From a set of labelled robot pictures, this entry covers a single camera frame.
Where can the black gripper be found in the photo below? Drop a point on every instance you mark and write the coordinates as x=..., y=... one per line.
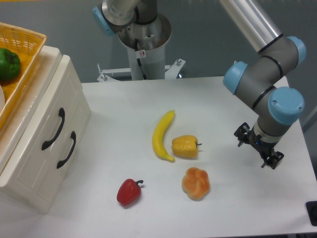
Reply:
x=270, y=157

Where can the black top drawer handle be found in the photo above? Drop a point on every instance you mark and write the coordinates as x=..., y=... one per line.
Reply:
x=54, y=128

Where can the black drawer handle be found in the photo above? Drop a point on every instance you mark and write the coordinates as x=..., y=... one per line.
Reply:
x=54, y=128
x=68, y=150

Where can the white drawer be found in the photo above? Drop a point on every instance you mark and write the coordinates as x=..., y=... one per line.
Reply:
x=30, y=166

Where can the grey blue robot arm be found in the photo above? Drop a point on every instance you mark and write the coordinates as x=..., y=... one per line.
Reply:
x=254, y=85

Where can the white drawer cabinet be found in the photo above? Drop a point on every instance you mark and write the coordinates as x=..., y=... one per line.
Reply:
x=41, y=199

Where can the yellow bell pepper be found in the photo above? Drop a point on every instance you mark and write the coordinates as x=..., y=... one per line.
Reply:
x=185, y=146

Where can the orange braided bread roll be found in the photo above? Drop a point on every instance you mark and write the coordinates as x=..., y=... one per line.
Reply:
x=196, y=183

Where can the black device at edge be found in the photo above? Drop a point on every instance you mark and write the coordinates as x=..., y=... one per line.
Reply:
x=311, y=207

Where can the yellow banana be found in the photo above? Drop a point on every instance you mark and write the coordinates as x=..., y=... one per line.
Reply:
x=158, y=136

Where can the red bell pepper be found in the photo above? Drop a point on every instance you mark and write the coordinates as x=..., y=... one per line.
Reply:
x=129, y=191

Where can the yellow plastic basket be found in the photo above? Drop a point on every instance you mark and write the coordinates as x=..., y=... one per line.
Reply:
x=19, y=50

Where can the green bell pepper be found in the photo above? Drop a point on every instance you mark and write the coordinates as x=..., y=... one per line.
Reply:
x=9, y=65

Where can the black lower drawer handle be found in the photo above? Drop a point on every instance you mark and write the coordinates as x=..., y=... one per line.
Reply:
x=68, y=150

